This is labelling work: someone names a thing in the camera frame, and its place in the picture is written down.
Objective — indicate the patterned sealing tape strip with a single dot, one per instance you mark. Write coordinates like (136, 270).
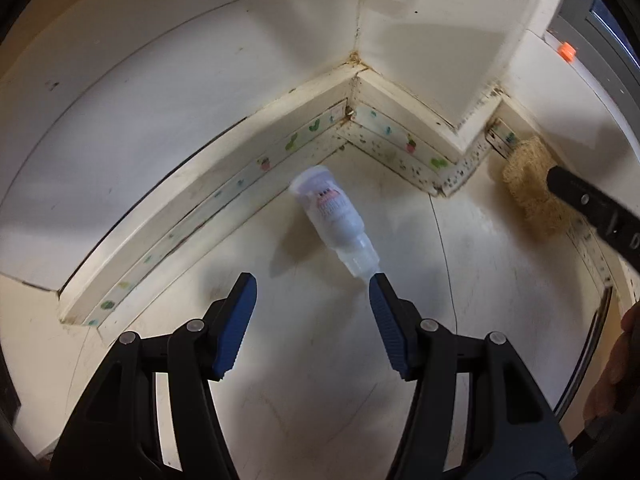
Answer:
(240, 180)
(502, 136)
(395, 137)

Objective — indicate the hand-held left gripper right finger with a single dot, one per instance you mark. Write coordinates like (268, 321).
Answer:
(387, 325)

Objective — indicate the natural loofah scrubber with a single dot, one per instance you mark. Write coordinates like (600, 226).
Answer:
(530, 185)

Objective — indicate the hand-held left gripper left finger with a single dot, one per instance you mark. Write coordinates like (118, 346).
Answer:
(237, 325)

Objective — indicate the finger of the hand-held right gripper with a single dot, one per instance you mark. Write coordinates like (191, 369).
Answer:
(590, 205)

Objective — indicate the dark window frame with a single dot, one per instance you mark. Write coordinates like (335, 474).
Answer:
(600, 40)

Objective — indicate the small white plastic bottle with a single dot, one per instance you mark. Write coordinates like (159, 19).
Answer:
(330, 210)

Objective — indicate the person's right hand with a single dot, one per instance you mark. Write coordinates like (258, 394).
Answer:
(620, 375)

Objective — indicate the small orange plastic piece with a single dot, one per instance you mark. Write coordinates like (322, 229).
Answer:
(567, 53)

